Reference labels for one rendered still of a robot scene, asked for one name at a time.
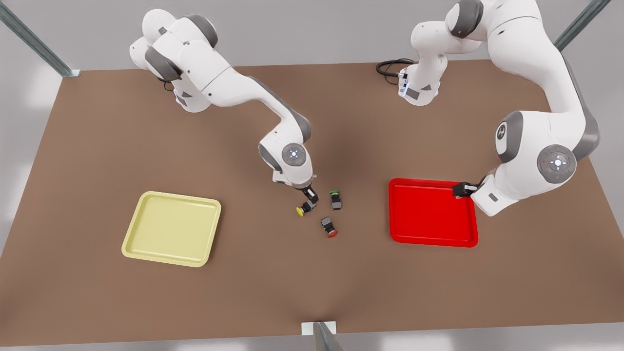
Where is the red tray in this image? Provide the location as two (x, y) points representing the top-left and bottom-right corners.
(389, 178), (479, 248)

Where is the pale yellow tray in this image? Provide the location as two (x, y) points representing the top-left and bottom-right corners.
(121, 191), (222, 268)

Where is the silver frame post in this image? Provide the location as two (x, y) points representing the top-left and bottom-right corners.
(554, 0), (612, 52)
(0, 4), (81, 78)
(301, 321), (344, 351)

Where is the black cable loop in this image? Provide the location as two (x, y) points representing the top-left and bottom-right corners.
(376, 58), (416, 85)

